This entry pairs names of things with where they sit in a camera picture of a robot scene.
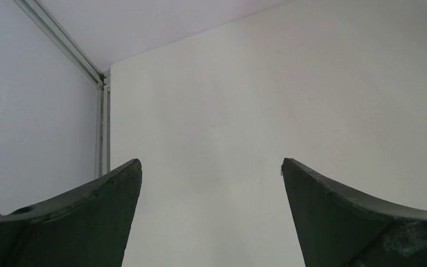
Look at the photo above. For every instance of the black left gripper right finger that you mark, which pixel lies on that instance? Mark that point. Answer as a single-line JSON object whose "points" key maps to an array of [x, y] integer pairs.
{"points": [[338, 225]]}

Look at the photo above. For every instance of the aluminium frame rail left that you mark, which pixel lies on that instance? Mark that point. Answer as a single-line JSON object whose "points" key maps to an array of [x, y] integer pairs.
{"points": [[49, 25]]}

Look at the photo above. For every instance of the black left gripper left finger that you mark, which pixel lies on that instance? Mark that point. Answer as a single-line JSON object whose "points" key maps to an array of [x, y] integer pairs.
{"points": [[86, 226]]}

